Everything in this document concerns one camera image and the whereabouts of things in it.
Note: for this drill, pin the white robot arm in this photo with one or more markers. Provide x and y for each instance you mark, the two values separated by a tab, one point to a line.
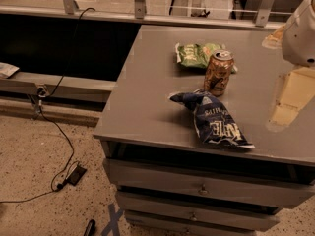
298	45

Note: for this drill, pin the orange soda can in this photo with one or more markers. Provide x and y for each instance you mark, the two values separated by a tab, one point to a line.
218	72

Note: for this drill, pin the blue chip bag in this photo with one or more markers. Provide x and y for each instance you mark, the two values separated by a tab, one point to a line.
212	121

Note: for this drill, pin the green chip bag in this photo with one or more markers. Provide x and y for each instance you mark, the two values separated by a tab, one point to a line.
196	55

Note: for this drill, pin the top grey drawer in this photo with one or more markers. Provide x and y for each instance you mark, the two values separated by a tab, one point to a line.
206	184

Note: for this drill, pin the grey drawer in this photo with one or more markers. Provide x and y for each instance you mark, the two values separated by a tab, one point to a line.
184	226
206	184
196	212

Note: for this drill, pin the grey drawer cabinet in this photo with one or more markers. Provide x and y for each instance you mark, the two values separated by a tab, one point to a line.
211	164

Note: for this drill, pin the middle grey drawer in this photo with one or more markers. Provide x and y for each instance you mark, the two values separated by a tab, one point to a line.
196	212

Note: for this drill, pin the black power adapter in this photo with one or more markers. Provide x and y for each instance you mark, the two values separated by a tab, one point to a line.
76	175

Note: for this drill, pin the bottom grey drawer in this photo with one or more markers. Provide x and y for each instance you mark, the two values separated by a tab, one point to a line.
184	226

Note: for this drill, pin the blue tape cross on floor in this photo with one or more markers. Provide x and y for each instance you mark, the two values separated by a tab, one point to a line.
112	226

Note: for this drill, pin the black cylindrical object on floor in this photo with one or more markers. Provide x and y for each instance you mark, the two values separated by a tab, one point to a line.
90	229

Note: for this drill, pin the white paper on ledge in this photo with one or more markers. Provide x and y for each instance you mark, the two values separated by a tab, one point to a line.
7	70

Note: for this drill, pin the metal railing frame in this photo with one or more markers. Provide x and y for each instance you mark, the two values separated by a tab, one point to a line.
219	13

